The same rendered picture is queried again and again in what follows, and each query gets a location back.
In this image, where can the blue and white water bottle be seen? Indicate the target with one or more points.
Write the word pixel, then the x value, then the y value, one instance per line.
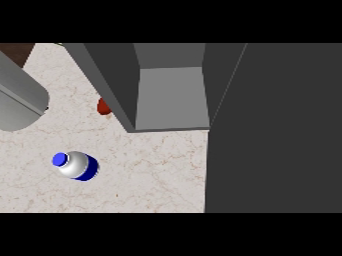
pixel 77 165

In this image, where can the grey open cabinet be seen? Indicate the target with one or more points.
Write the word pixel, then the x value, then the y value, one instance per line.
pixel 168 96

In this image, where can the dark grey cabinet door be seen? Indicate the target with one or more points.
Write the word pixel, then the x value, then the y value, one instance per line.
pixel 286 133

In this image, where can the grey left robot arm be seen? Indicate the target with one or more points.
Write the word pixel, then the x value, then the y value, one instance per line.
pixel 7 96

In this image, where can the red vegetable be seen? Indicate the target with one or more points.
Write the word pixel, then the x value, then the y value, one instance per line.
pixel 102 107

